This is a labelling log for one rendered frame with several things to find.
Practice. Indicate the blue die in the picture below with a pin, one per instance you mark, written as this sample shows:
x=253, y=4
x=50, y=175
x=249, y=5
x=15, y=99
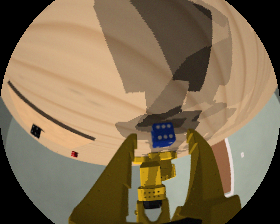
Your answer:
x=163, y=134

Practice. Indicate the black die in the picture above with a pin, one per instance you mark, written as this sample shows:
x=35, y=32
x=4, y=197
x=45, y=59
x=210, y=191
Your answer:
x=35, y=131

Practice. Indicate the red die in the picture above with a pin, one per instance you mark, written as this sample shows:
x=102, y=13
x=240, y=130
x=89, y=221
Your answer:
x=74, y=154

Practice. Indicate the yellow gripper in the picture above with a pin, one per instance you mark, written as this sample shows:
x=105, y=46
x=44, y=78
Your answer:
x=107, y=200

